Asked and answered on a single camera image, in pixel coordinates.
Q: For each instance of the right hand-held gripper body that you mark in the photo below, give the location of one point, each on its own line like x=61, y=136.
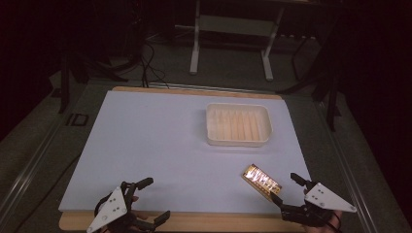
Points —
x=327, y=199

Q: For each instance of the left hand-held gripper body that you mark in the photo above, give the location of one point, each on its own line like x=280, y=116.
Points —
x=111, y=204

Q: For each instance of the shiny gold snack packet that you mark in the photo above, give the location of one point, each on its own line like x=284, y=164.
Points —
x=260, y=179

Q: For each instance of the white ribbed plastic tray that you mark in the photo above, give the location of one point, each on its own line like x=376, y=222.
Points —
x=238, y=124

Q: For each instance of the person's left hand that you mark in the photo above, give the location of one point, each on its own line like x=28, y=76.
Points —
x=138, y=214

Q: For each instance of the person's right hand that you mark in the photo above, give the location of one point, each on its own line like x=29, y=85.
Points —
x=324, y=229

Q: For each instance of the white table mat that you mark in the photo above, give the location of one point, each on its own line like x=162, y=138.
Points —
x=155, y=152

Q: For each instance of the wooden board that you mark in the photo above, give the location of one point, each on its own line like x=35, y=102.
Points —
x=200, y=223

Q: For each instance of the black tripod stand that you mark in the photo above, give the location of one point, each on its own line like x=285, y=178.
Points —
x=331, y=106

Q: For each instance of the white metal stand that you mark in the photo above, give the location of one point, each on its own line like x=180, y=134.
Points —
x=195, y=48

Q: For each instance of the aluminium rail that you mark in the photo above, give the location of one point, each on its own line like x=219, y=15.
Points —
x=194, y=86
x=348, y=174
x=29, y=168

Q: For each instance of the black rectangular bracket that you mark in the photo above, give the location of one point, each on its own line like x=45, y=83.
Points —
x=69, y=120

